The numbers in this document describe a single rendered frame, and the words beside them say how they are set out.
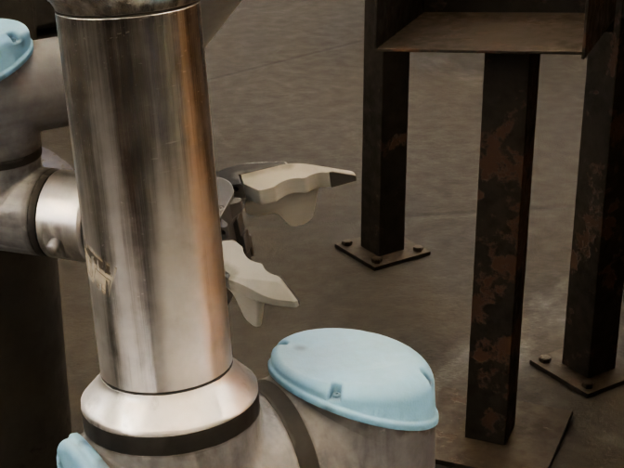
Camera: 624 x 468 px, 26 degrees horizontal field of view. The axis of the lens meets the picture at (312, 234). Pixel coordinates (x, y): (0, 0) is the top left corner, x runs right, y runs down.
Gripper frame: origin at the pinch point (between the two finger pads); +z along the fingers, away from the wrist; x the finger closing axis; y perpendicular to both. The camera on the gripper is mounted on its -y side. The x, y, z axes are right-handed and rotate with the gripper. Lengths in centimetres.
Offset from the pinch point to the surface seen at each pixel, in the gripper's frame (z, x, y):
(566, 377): 7, -70, 90
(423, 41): -11, -65, 27
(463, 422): -5, -52, 84
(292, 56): -96, -220, 142
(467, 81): -44, -213, 140
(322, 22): -100, -256, 154
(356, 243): -39, -106, 102
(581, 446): 12, -52, 85
